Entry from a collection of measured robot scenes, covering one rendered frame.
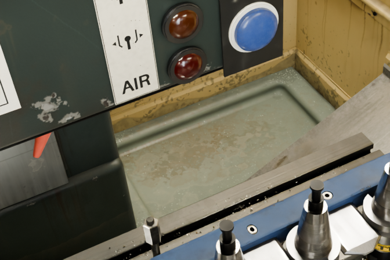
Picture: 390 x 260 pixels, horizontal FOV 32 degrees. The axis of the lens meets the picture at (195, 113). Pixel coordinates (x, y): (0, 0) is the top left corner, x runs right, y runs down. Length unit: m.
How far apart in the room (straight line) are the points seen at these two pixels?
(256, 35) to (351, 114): 1.19
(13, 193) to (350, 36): 0.90
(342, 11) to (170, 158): 0.59
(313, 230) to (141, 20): 0.44
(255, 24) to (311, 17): 1.45
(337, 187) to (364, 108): 0.75
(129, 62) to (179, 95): 1.47
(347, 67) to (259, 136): 0.30
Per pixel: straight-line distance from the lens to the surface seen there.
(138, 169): 1.81
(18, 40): 0.38
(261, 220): 0.83
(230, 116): 1.92
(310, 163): 1.35
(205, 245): 0.81
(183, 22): 0.40
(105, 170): 1.41
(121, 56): 0.40
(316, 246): 0.79
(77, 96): 0.41
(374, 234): 0.85
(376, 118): 1.59
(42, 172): 1.33
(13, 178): 1.32
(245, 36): 0.42
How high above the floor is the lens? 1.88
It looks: 42 degrees down
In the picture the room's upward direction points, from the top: 6 degrees counter-clockwise
